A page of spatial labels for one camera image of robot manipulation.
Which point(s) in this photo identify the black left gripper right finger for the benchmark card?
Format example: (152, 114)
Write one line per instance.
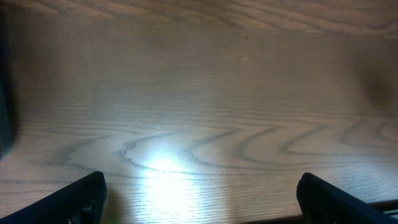
(323, 203)

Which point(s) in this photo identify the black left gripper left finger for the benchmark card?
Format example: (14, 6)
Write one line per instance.
(80, 202)

